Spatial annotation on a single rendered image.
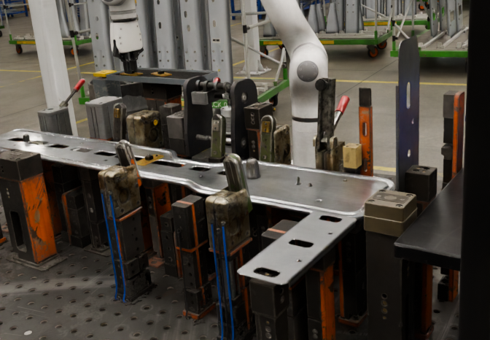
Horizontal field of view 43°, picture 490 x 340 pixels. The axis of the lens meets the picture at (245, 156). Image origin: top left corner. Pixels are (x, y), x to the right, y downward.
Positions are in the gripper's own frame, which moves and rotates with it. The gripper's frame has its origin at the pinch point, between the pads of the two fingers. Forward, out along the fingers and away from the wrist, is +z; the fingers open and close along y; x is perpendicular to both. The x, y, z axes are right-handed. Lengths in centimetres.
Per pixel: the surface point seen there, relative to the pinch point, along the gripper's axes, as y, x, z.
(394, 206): 33, 116, 13
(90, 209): 35, 19, 35
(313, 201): 28, 94, 19
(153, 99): 0.8, 10.9, 10.1
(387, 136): -308, -78, 118
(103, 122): 19.2, 7.8, 13.7
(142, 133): 17.2, 24.1, 15.7
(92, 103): 19.9, 4.4, 7.9
